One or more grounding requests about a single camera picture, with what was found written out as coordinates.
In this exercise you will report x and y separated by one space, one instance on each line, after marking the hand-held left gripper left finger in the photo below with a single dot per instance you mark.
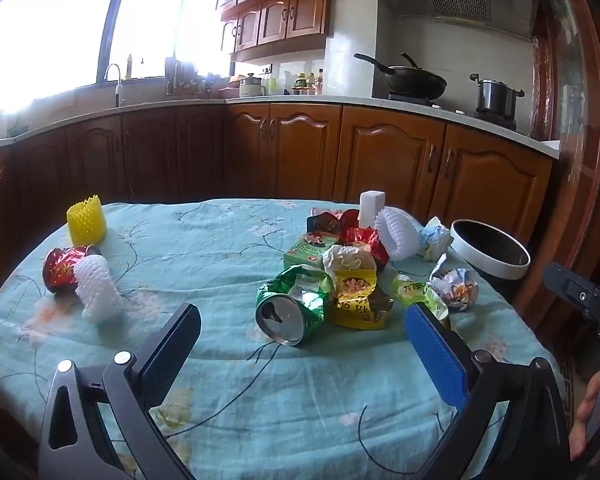
172 350

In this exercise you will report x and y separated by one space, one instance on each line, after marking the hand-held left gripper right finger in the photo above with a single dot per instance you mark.
437 355

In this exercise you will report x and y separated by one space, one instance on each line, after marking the white-rimmed trash bin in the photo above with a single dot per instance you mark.
500 267

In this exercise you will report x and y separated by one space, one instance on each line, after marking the crushed green can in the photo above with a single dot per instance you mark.
280 315

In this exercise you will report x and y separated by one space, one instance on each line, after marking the red snack wrapper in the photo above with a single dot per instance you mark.
362 237

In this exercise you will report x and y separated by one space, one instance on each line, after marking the person's right hand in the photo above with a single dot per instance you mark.
586 410

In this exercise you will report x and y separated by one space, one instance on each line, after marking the yellow-green snack wrapper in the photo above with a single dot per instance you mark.
415 290

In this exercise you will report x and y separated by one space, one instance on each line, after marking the crumpled colourful wrapper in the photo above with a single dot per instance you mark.
455 287

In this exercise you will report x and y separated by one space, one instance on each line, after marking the yellow snack wrapper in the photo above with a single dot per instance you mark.
357 305

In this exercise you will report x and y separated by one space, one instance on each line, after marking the light blue floral tablecloth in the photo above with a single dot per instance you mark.
205 260

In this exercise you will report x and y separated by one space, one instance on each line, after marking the white foam fruit net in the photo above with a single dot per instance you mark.
97 290
397 232

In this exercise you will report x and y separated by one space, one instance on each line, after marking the crumpled white blue wrapper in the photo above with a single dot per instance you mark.
435 237

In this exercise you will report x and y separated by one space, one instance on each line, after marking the crushed red can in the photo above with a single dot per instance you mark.
60 270

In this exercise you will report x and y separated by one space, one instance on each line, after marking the yellow foam fruit net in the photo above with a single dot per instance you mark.
85 222

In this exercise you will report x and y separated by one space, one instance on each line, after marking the white foam block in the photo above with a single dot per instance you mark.
371 207

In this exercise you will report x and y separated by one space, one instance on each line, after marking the green drink carton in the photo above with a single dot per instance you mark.
305 255

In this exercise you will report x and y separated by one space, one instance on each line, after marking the wooden glass door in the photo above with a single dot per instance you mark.
575 110

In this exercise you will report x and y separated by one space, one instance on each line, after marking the gas stove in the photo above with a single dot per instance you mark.
495 117

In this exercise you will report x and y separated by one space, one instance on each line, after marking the wooden base cabinets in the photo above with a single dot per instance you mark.
380 155

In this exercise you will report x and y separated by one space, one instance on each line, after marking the steel cooking pot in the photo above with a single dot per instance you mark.
495 95

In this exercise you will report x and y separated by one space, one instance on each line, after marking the utensil rack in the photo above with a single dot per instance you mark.
185 80

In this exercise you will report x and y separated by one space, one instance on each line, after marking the kitchen faucet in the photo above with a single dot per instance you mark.
116 85

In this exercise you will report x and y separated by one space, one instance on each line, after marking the black wok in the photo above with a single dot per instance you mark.
415 82

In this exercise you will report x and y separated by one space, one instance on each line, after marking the white electric cooker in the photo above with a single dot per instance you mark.
250 87

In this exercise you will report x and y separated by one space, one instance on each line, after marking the green cup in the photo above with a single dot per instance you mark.
272 86

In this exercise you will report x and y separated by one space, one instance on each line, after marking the yellow dish soap bottle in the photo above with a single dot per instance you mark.
128 67

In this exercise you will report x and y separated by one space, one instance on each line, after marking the condiment bottle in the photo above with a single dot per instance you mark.
320 82
310 84
299 85

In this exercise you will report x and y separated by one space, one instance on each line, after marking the kitchen window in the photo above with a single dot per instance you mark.
55 35

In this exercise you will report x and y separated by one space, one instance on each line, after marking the wooden wall cabinets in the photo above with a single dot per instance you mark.
280 10

